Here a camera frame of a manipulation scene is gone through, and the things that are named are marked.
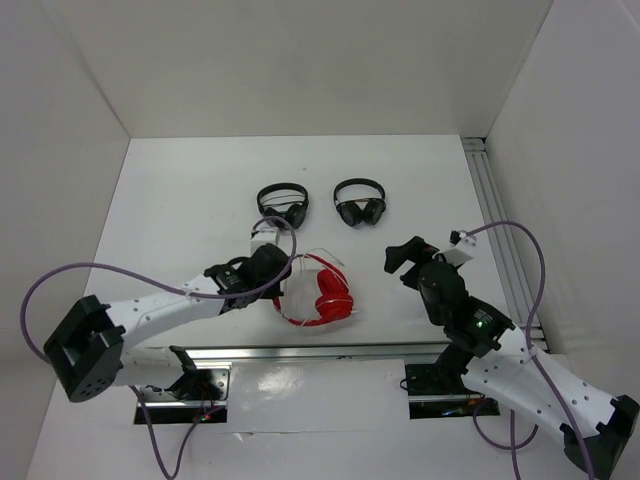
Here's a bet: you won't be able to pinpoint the white headphone cable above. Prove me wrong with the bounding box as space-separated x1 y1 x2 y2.
279 247 361 326

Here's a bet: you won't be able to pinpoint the red over-ear headphones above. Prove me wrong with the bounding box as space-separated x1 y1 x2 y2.
272 253 355 328

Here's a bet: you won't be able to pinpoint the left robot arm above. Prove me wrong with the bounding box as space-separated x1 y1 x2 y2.
44 244 291 403

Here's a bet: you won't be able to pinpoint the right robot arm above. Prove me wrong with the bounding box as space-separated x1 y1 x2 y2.
384 231 639 479

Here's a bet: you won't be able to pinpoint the black headphones left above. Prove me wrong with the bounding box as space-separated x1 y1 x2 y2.
256 182 309 230

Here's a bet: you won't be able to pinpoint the black headphones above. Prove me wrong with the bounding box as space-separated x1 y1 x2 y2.
256 182 309 230
333 178 386 227

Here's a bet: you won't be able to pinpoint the black headphones right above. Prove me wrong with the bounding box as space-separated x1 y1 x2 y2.
333 178 386 227

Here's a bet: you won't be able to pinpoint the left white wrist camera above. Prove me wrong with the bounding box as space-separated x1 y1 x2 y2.
250 226 280 256

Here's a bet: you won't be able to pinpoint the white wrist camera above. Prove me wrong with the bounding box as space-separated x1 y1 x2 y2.
442 230 477 268
250 226 280 256

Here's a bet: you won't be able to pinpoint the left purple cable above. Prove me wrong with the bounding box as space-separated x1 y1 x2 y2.
19 215 297 479

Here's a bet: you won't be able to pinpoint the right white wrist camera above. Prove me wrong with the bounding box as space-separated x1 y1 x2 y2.
442 230 477 268

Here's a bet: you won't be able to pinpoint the aluminium table edge rail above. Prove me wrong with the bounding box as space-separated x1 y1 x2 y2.
186 342 449 362

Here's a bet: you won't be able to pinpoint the aluminium side rail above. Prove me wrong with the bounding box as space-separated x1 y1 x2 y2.
461 138 534 327

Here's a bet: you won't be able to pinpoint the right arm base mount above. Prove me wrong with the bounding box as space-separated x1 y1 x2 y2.
399 364 500 420

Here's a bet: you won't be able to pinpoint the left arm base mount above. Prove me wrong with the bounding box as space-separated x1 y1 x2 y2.
139 361 232 425

